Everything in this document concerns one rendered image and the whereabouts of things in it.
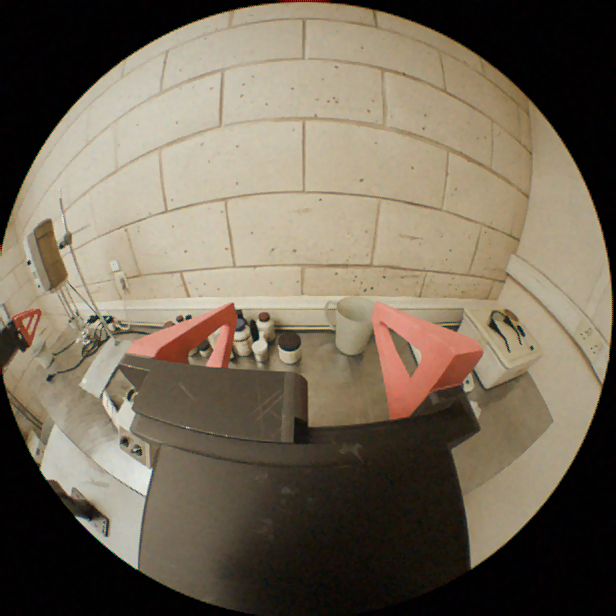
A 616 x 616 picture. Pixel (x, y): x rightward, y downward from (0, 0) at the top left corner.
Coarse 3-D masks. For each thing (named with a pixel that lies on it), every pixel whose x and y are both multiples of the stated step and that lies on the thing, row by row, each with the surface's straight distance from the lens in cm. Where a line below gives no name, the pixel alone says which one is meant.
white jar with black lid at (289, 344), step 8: (280, 336) 59; (288, 336) 59; (296, 336) 59; (280, 344) 57; (288, 344) 56; (296, 344) 56; (280, 352) 59; (288, 352) 57; (296, 352) 58; (288, 360) 59; (296, 360) 60
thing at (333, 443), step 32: (416, 416) 6; (448, 416) 7; (192, 448) 5; (224, 448) 5; (256, 448) 5; (288, 448) 5; (320, 448) 5; (352, 448) 5; (384, 448) 5; (416, 448) 5
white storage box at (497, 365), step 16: (464, 320) 84; (480, 320) 82; (496, 336) 80; (512, 336) 89; (528, 336) 101; (496, 352) 73; (512, 352) 79; (528, 352) 89; (480, 368) 80; (496, 368) 74; (512, 368) 77; (528, 368) 104; (496, 384) 83
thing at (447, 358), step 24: (384, 312) 12; (384, 336) 13; (408, 336) 10; (432, 336) 8; (456, 336) 9; (384, 360) 12; (432, 360) 8; (456, 360) 8; (408, 384) 10; (432, 384) 9; (456, 384) 10; (408, 408) 10; (432, 408) 9
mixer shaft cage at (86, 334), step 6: (66, 288) 87; (60, 300) 87; (66, 300) 88; (72, 300) 88; (72, 312) 89; (78, 312) 89; (78, 324) 91; (84, 324) 91; (78, 330) 90; (84, 330) 92; (90, 330) 91; (84, 336) 90; (90, 336) 91; (84, 342) 92
